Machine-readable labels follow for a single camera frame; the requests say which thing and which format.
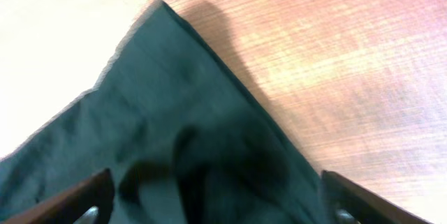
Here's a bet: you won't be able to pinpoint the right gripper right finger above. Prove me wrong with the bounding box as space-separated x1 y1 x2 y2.
321 170 430 224

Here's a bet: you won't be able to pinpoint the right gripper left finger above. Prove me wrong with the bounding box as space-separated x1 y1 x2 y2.
4 169 115 224

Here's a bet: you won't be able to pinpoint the black shorts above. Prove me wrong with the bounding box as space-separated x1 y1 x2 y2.
1 0 325 223

